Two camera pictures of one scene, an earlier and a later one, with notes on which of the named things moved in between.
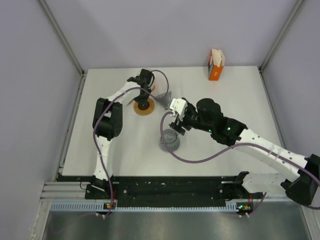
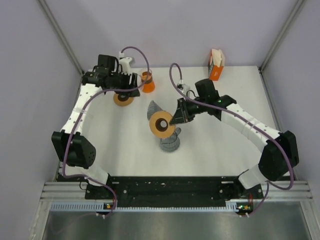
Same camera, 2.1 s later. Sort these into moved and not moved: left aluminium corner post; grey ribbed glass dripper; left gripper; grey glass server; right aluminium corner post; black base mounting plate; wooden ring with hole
Moved: wooden ring with hole; grey ribbed glass dripper; left gripper
Not moved: right aluminium corner post; left aluminium corner post; grey glass server; black base mounting plate
